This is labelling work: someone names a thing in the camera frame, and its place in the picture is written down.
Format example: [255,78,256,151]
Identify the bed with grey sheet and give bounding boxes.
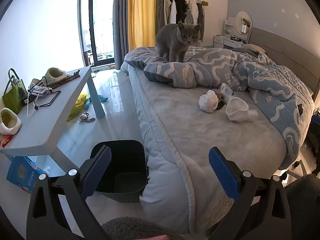
[120,46,314,234]

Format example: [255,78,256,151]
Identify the sliding glass door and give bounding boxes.
[78,0,116,67]

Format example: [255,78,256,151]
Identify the red packet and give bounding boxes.
[0,135,13,148]

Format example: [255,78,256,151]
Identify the blue patterned fleece blanket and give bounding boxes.
[124,46,314,170]

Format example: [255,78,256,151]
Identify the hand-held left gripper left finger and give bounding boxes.
[26,145,113,240]

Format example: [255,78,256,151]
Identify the green bag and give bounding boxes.
[2,68,27,114]

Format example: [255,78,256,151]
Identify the white cable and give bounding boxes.
[26,89,41,117]

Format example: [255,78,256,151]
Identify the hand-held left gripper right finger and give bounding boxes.
[209,147,292,240]

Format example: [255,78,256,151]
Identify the grey fleece garment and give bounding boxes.
[284,172,320,240]
[102,216,187,240]

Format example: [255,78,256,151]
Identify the dark wooden sticks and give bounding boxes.
[51,71,81,90]

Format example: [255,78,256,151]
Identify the blue printed package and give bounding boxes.
[6,156,47,195]

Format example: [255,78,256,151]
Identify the yellow curtain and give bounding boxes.
[128,0,158,52]

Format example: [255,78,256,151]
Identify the white dresser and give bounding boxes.
[213,17,251,50]

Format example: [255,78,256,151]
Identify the clothes rack with clothes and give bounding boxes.
[160,0,208,41]

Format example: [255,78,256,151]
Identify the light blue table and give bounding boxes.
[0,66,106,178]

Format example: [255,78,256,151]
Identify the grey headboard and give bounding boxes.
[249,27,320,94]

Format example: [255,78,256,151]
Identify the small key ring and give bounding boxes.
[79,112,96,123]

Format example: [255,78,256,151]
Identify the grey curtain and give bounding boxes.
[113,0,130,68]

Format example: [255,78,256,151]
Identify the yellow and black sponge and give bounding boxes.
[215,92,226,111]

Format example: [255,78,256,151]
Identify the black wire frame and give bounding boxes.
[39,90,62,108]

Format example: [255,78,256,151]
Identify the cream pillow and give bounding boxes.
[243,43,266,53]

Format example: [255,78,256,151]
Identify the black trash bin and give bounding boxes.
[89,140,148,203]

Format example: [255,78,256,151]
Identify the grey cat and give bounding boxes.
[155,21,202,63]

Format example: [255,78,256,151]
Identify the small card packet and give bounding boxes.
[31,85,51,97]

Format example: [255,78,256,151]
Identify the yellow plastic bag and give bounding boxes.
[67,92,89,122]

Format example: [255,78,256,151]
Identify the blue white tissue packet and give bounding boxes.
[219,82,235,98]

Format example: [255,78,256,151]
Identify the round mirror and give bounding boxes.
[236,11,252,35]

